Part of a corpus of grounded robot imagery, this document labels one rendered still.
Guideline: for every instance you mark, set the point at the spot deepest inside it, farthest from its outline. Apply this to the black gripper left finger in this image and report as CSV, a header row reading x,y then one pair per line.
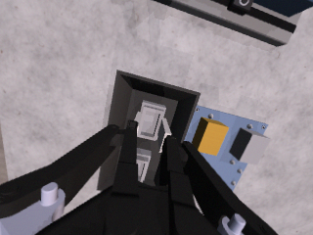
x,y
33,201

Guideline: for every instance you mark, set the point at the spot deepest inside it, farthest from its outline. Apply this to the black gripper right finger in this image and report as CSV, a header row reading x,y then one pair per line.
x,y
183,169

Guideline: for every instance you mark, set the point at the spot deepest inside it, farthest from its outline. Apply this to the orange rectangular block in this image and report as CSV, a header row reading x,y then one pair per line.
x,y
209,136

